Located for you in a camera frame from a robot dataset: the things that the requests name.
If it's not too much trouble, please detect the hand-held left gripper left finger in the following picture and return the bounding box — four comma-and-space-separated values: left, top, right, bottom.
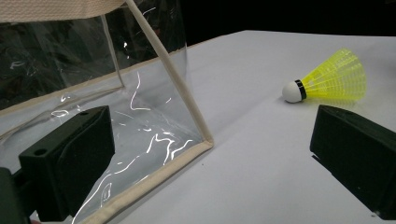
18, 105, 116, 222

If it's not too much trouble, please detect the transparent bag with beige trim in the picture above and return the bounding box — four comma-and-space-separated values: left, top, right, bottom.
0, 0, 215, 224

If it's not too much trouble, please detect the yellow shuttlecock with white head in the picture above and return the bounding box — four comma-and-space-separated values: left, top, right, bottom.
281, 47, 368, 104

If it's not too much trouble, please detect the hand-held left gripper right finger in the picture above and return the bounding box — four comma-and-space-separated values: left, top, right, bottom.
309, 105, 396, 220

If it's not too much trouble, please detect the white table sheet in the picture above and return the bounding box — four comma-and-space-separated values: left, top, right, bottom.
0, 30, 396, 224

